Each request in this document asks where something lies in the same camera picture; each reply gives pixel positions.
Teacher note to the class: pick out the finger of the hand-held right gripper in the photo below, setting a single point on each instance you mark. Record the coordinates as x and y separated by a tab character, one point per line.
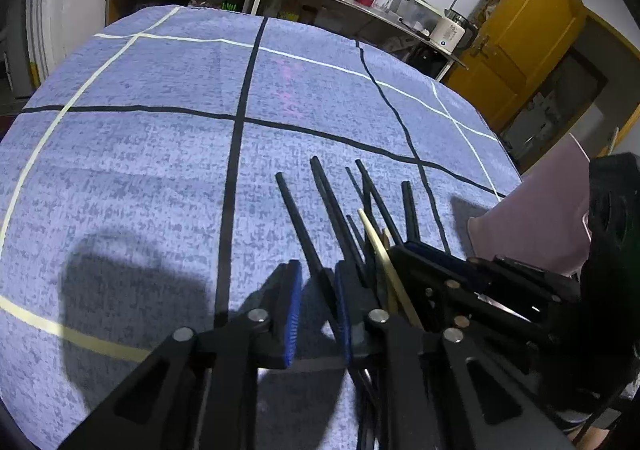
440	260
480	315

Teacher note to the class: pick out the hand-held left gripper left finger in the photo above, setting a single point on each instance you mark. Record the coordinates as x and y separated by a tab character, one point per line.
294	310

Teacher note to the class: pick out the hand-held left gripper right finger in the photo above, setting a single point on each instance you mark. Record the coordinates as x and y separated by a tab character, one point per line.
343	310

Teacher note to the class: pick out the pink utensil holder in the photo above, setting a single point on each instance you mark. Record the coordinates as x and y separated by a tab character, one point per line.
540	210

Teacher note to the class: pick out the blue checked tablecloth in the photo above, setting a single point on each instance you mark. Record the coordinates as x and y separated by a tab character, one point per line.
150	155

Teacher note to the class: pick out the white electric kettle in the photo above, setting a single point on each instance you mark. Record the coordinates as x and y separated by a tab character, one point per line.
450	32

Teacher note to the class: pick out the yellow wooden door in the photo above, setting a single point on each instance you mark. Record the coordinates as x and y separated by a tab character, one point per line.
525	30

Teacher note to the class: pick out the white plastic container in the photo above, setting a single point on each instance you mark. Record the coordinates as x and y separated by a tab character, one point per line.
417	15

